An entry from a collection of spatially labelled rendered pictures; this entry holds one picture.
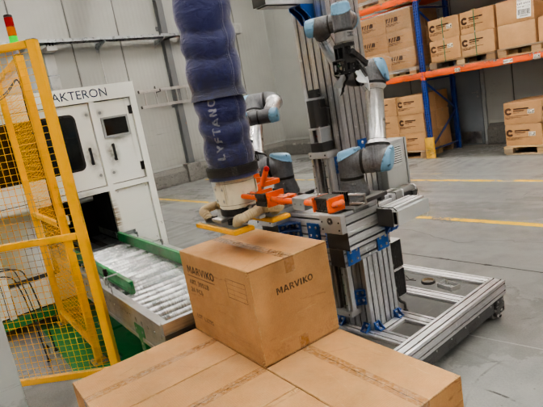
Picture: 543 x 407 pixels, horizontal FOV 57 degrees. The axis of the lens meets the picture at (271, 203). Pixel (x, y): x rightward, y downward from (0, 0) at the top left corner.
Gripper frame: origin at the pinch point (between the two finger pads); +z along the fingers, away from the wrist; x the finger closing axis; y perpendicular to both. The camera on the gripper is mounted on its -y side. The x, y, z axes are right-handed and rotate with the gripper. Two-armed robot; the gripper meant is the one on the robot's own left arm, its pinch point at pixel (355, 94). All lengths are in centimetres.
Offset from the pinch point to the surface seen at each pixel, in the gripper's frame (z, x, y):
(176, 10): -44, -43, 48
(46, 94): -28, -156, 70
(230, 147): 12, -34, 42
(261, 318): 77, -14, 57
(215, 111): -3, -35, 45
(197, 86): -14, -40, 48
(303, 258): 61, -12, 32
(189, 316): 93, -78, 54
